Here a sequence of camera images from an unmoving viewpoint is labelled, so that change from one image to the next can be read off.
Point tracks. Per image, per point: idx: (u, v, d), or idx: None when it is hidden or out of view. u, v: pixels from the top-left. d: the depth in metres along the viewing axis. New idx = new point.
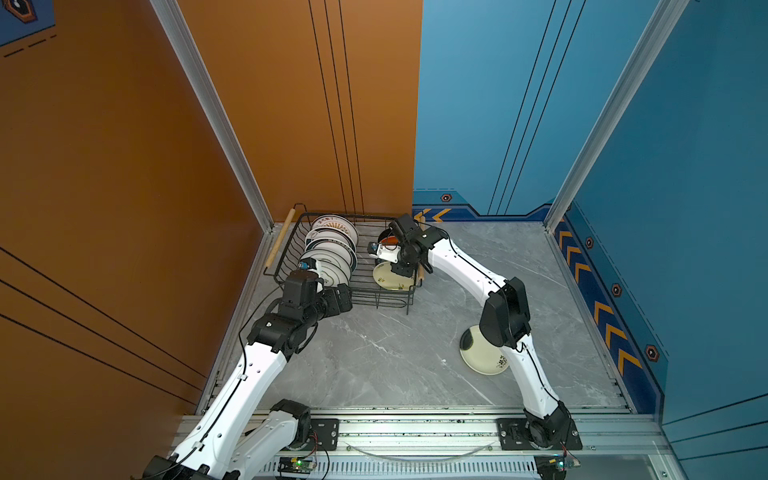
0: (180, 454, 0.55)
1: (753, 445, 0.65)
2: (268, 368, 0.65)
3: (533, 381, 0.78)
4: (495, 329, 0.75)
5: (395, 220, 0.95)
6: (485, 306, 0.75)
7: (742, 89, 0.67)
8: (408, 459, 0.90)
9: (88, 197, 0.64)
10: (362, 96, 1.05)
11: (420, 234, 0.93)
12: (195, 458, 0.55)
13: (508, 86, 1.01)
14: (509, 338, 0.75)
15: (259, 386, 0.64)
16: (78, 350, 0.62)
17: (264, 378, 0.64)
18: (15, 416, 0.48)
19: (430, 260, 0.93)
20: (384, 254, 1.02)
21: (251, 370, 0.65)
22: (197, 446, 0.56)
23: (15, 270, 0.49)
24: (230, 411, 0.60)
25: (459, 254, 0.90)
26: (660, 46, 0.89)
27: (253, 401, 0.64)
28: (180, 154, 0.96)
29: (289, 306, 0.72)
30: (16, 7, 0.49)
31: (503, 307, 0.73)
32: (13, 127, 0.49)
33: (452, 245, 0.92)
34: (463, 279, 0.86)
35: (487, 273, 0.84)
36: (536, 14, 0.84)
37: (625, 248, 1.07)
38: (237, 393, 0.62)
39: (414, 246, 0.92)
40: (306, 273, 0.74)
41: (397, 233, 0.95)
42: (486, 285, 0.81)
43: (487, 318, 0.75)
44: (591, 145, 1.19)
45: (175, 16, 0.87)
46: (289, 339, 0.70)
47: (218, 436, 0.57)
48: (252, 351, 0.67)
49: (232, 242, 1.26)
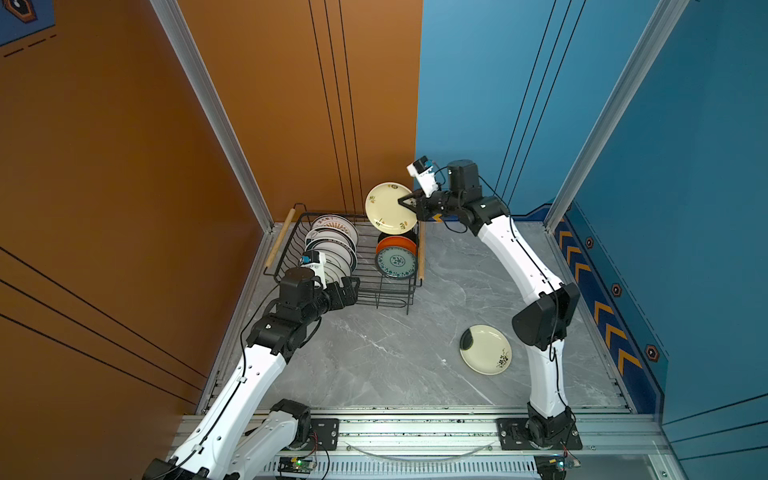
0: (180, 457, 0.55)
1: (753, 445, 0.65)
2: (268, 370, 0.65)
3: (549, 383, 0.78)
4: (533, 330, 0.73)
5: (461, 169, 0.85)
6: (529, 307, 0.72)
7: (742, 89, 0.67)
8: (408, 459, 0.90)
9: (88, 196, 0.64)
10: (363, 96, 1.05)
11: (479, 202, 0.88)
12: (194, 461, 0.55)
13: (509, 86, 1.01)
14: (543, 340, 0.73)
15: (259, 388, 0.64)
16: (79, 350, 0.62)
17: (263, 380, 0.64)
18: (15, 417, 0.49)
19: (480, 233, 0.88)
20: (423, 179, 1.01)
21: (250, 372, 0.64)
22: (197, 449, 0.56)
23: (16, 270, 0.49)
24: (229, 414, 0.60)
25: (516, 240, 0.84)
26: (659, 47, 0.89)
27: (253, 402, 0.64)
28: (180, 154, 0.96)
29: (287, 307, 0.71)
30: (16, 6, 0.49)
31: (550, 311, 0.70)
32: (14, 127, 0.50)
33: (511, 229, 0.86)
34: (512, 266, 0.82)
35: (542, 270, 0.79)
36: (536, 14, 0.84)
37: (624, 247, 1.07)
38: (236, 396, 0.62)
39: (467, 214, 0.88)
40: (301, 272, 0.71)
41: (456, 176, 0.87)
42: (538, 281, 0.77)
43: (529, 318, 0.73)
44: (591, 144, 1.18)
45: (175, 15, 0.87)
46: (289, 341, 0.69)
47: (217, 439, 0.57)
48: (251, 353, 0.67)
49: (231, 242, 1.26)
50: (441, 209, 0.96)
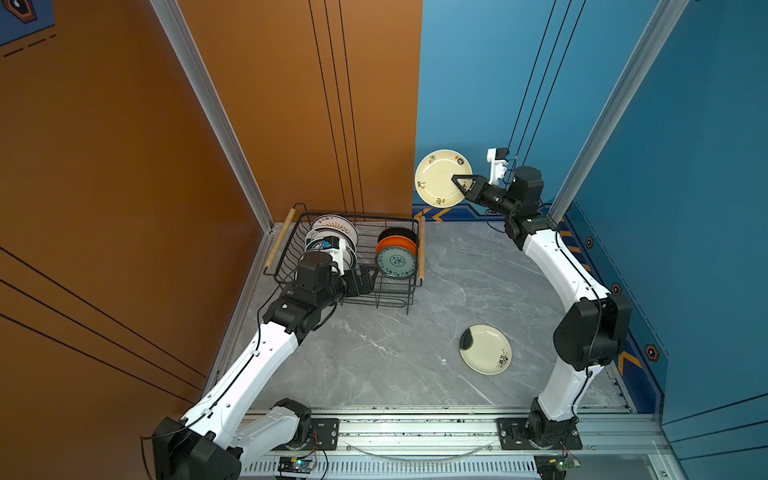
0: (190, 418, 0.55)
1: (752, 444, 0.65)
2: (280, 348, 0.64)
3: (567, 396, 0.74)
4: (571, 341, 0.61)
5: (525, 181, 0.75)
6: (569, 312, 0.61)
7: (741, 89, 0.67)
8: (408, 459, 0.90)
9: (88, 197, 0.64)
10: (363, 96, 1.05)
11: (532, 215, 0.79)
12: (202, 424, 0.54)
13: (509, 87, 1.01)
14: (585, 358, 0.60)
15: (270, 365, 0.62)
16: (80, 350, 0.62)
17: (275, 357, 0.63)
18: (16, 417, 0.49)
19: (524, 246, 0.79)
20: (495, 168, 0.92)
21: (263, 347, 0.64)
22: (206, 413, 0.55)
23: (17, 270, 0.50)
24: (240, 384, 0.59)
25: (563, 250, 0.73)
26: (659, 47, 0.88)
27: (262, 379, 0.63)
28: (181, 154, 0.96)
29: (303, 290, 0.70)
30: (16, 6, 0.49)
31: (592, 319, 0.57)
32: (14, 127, 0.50)
33: (557, 238, 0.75)
34: (554, 277, 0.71)
35: (588, 279, 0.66)
36: (536, 14, 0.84)
37: (624, 247, 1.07)
38: (248, 368, 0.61)
39: (512, 227, 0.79)
40: (319, 257, 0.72)
41: (517, 184, 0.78)
42: (582, 289, 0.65)
43: (568, 325, 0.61)
44: (592, 144, 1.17)
45: (175, 15, 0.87)
46: (302, 322, 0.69)
47: (226, 406, 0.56)
48: (266, 329, 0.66)
49: (231, 242, 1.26)
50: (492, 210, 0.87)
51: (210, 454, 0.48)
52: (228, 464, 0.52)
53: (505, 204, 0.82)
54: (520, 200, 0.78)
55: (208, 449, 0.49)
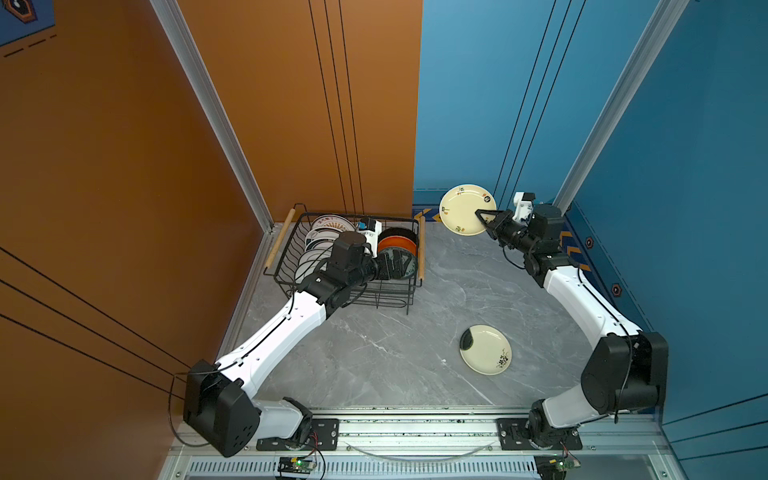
0: (221, 364, 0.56)
1: (751, 445, 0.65)
2: (310, 316, 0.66)
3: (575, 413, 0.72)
4: (601, 383, 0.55)
5: (545, 218, 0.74)
6: (597, 349, 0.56)
7: (742, 89, 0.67)
8: (408, 459, 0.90)
9: (88, 197, 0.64)
10: (363, 96, 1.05)
11: (551, 251, 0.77)
12: (233, 371, 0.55)
13: (509, 86, 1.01)
14: (619, 405, 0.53)
15: (299, 330, 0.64)
16: (80, 350, 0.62)
17: (305, 323, 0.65)
18: (15, 417, 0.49)
19: (545, 282, 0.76)
20: (520, 208, 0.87)
21: (295, 312, 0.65)
22: (237, 362, 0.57)
23: (17, 270, 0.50)
24: (271, 341, 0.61)
25: (587, 285, 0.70)
26: (660, 46, 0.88)
27: (289, 342, 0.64)
28: (181, 154, 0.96)
29: (335, 267, 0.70)
30: (16, 6, 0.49)
31: (624, 359, 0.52)
32: (13, 127, 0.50)
33: (580, 274, 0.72)
34: (579, 313, 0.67)
35: (617, 316, 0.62)
36: (536, 14, 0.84)
37: (624, 247, 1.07)
38: (279, 329, 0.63)
39: (531, 264, 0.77)
40: (354, 237, 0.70)
41: (536, 221, 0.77)
42: (609, 325, 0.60)
43: (597, 365, 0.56)
44: (591, 144, 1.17)
45: (175, 16, 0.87)
46: (332, 298, 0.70)
47: (257, 359, 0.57)
48: (299, 297, 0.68)
49: (231, 242, 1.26)
50: (511, 243, 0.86)
51: (237, 399, 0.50)
52: (249, 417, 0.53)
53: (524, 239, 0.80)
54: (539, 236, 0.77)
55: (237, 394, 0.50)
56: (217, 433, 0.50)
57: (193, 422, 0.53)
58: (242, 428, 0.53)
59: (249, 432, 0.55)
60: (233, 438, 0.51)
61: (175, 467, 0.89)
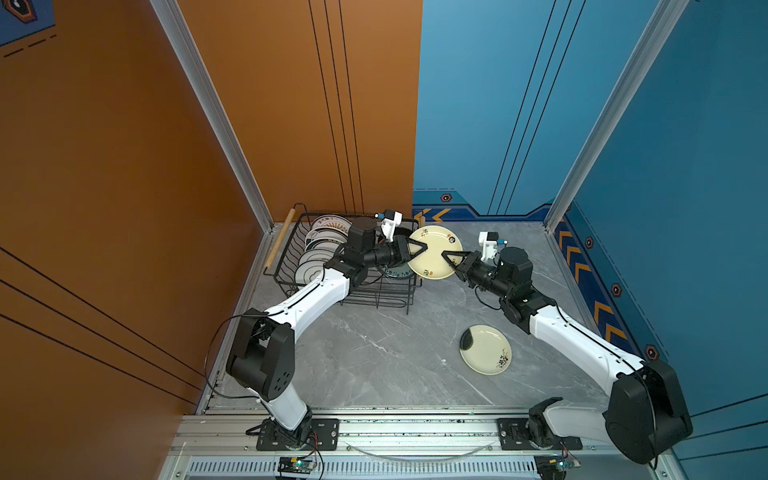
0: (270, 310, 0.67)
1: (752, 444, 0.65)
2: (339, 284, 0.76)
3: (583, 428, 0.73)
4: (631, 431, 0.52)
5: (515, 265, 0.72)
6: (613, 396, 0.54)
7: (743, 90, 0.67)
8: (408, 459, 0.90)
9: (87, 197, 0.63)
10: (362, 96, 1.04)
11: (524, 295, 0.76)
12: (281, 316, 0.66)
13: (509, 86, 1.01)
14: (655, 451, 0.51)
15: (330, 294, 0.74)
16: (79, 350, 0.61)
17: (335, 290, 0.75)
18: (16, 416, 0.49)
19: (532, 329, 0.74)
20: (487, 249, 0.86)
21: (326, 280, 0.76)
22: (283, 310, 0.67)
23: (16, 270, 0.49)
24: (310, 298, 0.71)
25: (572, 323, 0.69)
26: (659, 47, 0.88)
27: (322, 305, 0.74)
28: (180, 153, 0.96)
29: (353, 251, 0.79)
30: (16, 6, 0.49)
31: (644, 400, 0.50)
32: (15, 127, 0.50)
33: (561, 313, 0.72)
34: (578, 357, 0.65)
35: (613, 349, 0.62)
36: (536, 13, 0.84)
37: (624, 247, 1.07)
38: (314, 291, 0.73)
39: (512, 311, 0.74)
40: (366, 223, 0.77)
41: (506, 267, 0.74)
42: (613, 363, 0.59)
43: (619, 413, 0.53)
44: (591, 144, 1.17)
45: (175, 16, 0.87)
46: (354, 277, 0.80)
47: (299, 310, 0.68)
48: (328, 271, 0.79)
49: (231, 243, 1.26)
50: (481, 286, 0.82)
51: (286, 338, 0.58)
52: (289, 364, 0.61)
53: (497, 284, 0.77)
54: (515, 283, 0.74)
55: (286, 334, 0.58)
56: (264, 372, 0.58)
57: (237, 366, 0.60)
58: (283, 374, 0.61)
59: (284, 383, 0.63)
60: (275, 380, 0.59)
61: (175, 468, 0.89)
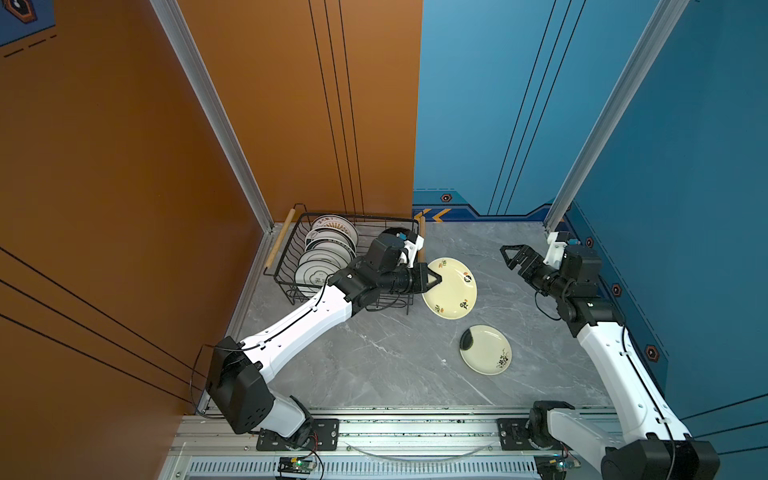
0: (246, 344, 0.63)
1: (750, 444, 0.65)
2: (335, 310, 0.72)
3: (576, 436, 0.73)
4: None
5: (580, 258, 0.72)
6: (631, 445, 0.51)
7: (744, 91, 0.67)
8: (408, 459, 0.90)
9: (86, 197, 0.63)
10: (362, 96, 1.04)
11: (588, 299, 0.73)
12: (255, 353, 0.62)
13: (509, 84, 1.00)
14: None
15: (322, 322, 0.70)
16: (79, 350, 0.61)
17: (329, 317, 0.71)
18: (15, 418, 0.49)
19: (580, 335, 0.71)
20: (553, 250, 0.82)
21: (322, 306, 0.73)
22: (260, 345, 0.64)
23: (15, 270, 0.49)
24: (295, 329, 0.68)
25: (628, 354, 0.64)
26: (660, 47, 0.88)
27: (310, 334, 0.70)
28: (180, 153, 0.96)
29: (370, 267, 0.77)
30: (16, 6, 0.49)
31: (661, 469, 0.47)
32: (16, 127, 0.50)
33: (621, 338, 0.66)
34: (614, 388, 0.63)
35: (661, 406, 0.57)
36: (536, 14, 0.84)
37: (625, 247, 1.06)
38: (305, 318, 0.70)
39: (568, 308, 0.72)
40: (393, 240, 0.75)
41: (571, 261, 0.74)
42: (651, 420, 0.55)
43: (624, 458, 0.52)
44: (592, 144, 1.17)
45: (175, 15, 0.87)
46: (361, 296, 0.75)
47: (278, 346, 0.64)
48: (327, 291, 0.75)
49: (231, 243, 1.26)
50: (543, 286, 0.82)
51: (252, 382, 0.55)
52: (262, 400, 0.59)
53: (557, 281, 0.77)
54: (575, 278, 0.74)
55: (253, 378, 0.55)
56: (231, 408, 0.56)
57: (212, 393, 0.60)
58: (255, 409, 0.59)
59: (262, 413, 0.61)
60: (244, 417, 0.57)
61: (175, 467, 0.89)
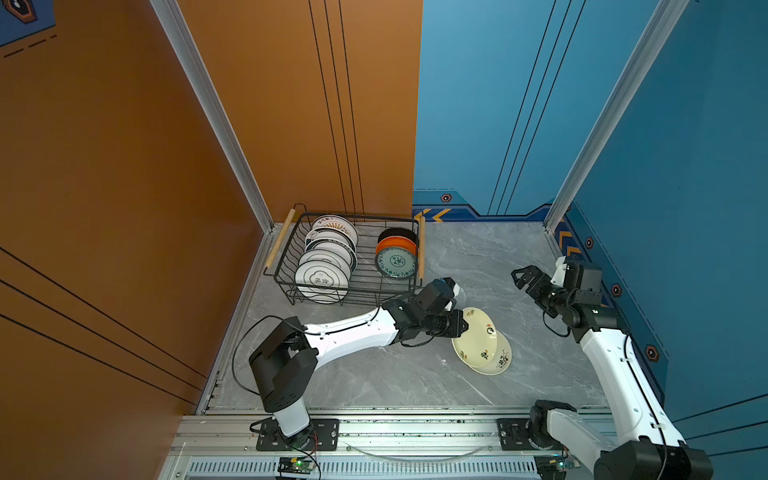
0: (310, 329, 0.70)
1: (750, 444, 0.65)
2: (384, 333, 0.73)
3: (574, 435, 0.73)
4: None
5: (581, 267, 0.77)
6: (622, 446, 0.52)
7: (745, 90, 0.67)
8: (408, 459, 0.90)
9: (86, 197, 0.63)
10: (362, 96, 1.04)
11: (592, 306, 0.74)
12: (316, 340, 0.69)
13: (509, 85, 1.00)
14: None
15: (368, 338, 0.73)
16: (78, 350, 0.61)
17: (377, 337, 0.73)
18: (15, 418, 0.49)
19: (583, 341, 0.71)
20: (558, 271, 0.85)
21: (374, 323, 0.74)
22: (320, 335, 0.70)
23: (15, 270, 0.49)
24: (347, 336, 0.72)
25: (630, 362, 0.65)
26: (660, 47, 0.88)
27: (358, 344, 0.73)
28: (180, 153, 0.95)
29: (418, 306, 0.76)
30: (16, 6, 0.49)
31: (650, 470, 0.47)
32: (15, 128, 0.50)
33: (624, 346, 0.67)
34: (612, 392, 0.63)
35: (657, 412, 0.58)
36: (536, 14, 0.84)
37: (625, 247, 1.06)
38: (357, 329, 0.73)
39: (572, 313, 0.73)
40: (447, 287, 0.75)
41: (573, 272, 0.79)
42: (645, 424, 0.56)
43: (615, 460, 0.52)
44: (592, 144, 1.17)
45: (175, 15, 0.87)
46: (406, 329, 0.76)
47: (333, 343, 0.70)
48: (381, 311, 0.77)
49: (231, 243, 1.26)
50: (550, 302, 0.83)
51: (307, 365, 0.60)
52: (297, 386, 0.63)
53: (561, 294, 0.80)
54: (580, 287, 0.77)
55: (310, 361, 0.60)
56: (274, 382, 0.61)
57: (258, 363, 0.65)
58: (289, 394, 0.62)
59: (289, 399, 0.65)
60: (279, 396, 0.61)
61: (175, 467, 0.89)
